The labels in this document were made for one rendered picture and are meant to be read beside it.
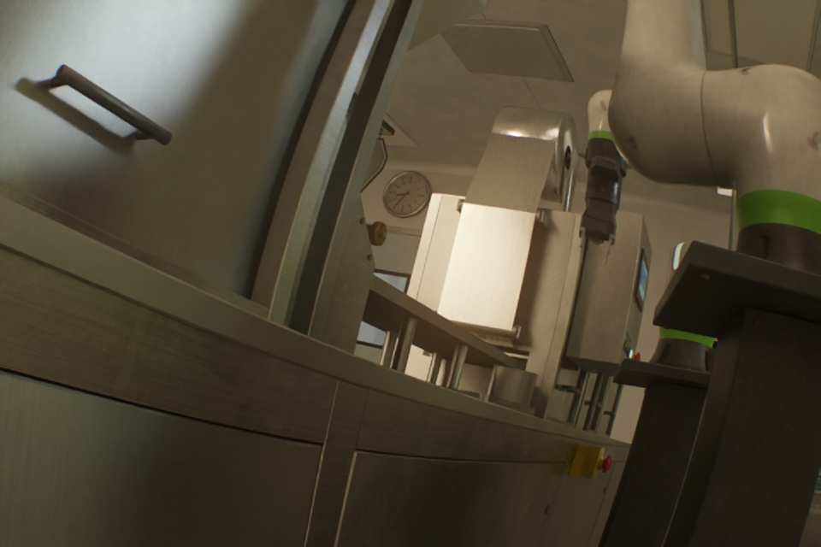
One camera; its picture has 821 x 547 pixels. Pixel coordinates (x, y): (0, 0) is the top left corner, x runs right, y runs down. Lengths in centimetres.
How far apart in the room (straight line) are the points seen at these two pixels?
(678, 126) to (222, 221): 44
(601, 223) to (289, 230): 80
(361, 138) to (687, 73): 41
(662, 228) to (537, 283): 374
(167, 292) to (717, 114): 51
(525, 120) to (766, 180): 153
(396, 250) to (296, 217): 531
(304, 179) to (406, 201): 536
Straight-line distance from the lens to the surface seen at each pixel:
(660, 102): 70
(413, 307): 126
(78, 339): 33
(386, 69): 91
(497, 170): 199
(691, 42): 78
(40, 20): 52
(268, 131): 74
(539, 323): 187
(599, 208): 144
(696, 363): 127
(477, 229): 191
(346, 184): 85
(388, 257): 606
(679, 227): 558
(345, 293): 104
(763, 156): 64
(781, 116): 65
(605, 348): 189
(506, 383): 139
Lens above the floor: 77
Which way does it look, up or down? 9 degrees up
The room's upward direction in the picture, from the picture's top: 14 degrees clockwise
